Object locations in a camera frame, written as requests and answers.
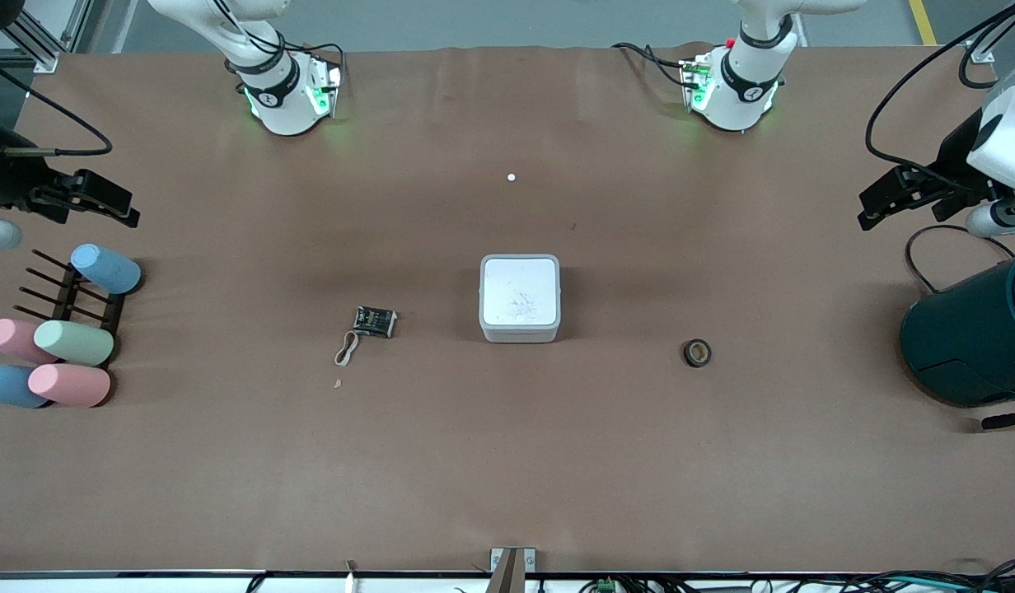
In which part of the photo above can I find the white power adapter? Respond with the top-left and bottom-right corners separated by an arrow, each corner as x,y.
479,254 -> 562,344

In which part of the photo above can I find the blue plastic cup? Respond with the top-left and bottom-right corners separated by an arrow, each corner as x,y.
69,244 -> 143,296
0,364 -> 52,410

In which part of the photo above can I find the dark wooden cup rack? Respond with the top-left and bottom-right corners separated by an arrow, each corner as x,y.
13,249 -> 128,368

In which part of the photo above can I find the green plastic cup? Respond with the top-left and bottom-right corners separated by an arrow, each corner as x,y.
34,320 -> 115,368

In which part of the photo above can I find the teal electric kettle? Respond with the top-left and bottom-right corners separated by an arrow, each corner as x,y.
900,250 -> 1015,432

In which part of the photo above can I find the pink plastic cup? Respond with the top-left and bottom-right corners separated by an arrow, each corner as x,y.
28,363 -> 112,409
0,318 -> 60,365

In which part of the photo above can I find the thin black kettle cable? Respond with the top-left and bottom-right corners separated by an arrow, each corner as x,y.
904,224 -> 1015,295

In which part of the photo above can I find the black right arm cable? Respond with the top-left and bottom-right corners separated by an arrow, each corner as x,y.
0,53 -> 114,158

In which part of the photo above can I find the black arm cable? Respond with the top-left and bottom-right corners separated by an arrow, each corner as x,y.
0,53 -> 114,158
865,0 -> 1015,178

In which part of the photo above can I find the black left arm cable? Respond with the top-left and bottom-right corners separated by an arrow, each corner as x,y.
865,0 -> 1015,178

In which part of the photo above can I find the aluminium frame profile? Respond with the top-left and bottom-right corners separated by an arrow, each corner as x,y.
3,0 -> 98,75

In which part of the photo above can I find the black base cable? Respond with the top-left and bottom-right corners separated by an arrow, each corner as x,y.
287,40 -> 348,79
611,41 -> 691,88

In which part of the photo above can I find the black cable bundle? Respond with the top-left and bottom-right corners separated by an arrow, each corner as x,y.
833,560 -> 1015,593

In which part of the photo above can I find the metal table edge bracket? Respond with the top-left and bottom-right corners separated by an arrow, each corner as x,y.
489,546 -> 536,593

